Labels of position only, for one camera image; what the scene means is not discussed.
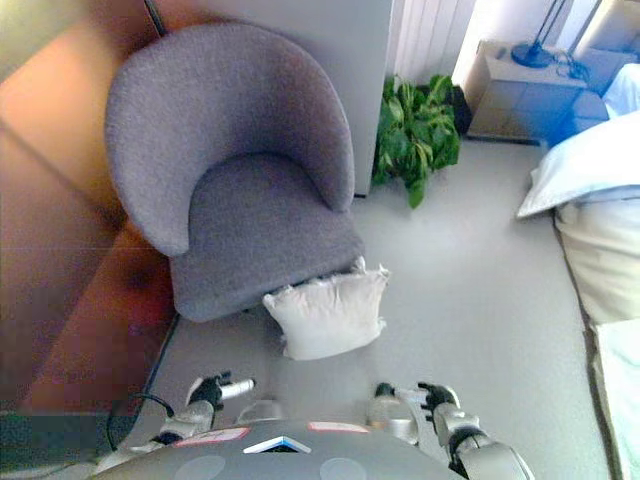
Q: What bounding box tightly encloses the black cable on nightstand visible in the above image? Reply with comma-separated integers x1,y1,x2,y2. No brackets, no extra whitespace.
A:
549,47,587,81

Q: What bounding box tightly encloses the white bedside table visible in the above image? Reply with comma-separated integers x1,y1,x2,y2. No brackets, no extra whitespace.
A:
464,40,610,146

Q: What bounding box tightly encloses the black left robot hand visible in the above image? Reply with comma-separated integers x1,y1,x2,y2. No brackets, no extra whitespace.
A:
185,369,256,409

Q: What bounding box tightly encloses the white square pillow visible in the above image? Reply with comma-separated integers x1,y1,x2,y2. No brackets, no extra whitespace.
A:
261,254,391,362

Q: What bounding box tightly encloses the brown wooden cabinet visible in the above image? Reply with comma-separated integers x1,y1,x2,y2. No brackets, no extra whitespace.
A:
0,14,231,416

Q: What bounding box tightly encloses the white bed with duvet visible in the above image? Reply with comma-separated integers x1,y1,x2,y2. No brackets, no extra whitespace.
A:
514,63,640,480

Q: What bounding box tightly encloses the green leafy potted plant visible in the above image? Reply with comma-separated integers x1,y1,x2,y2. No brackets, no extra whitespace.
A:
371,73,462,210

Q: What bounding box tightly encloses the grey upholstered armchair sofa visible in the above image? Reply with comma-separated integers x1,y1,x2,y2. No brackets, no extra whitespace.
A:
103,20,367,324

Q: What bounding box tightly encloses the blue desk lamp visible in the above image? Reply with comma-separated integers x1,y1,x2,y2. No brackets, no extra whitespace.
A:
509,0,576,69

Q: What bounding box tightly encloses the black cable on floor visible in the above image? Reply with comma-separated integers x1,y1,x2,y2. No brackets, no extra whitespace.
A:
105,392,176,451

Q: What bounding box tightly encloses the light blue bed pillow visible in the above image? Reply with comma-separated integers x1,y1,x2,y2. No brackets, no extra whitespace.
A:
514,110,640,221

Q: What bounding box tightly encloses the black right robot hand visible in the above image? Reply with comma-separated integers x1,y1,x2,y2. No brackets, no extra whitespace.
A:
373,380,462,422

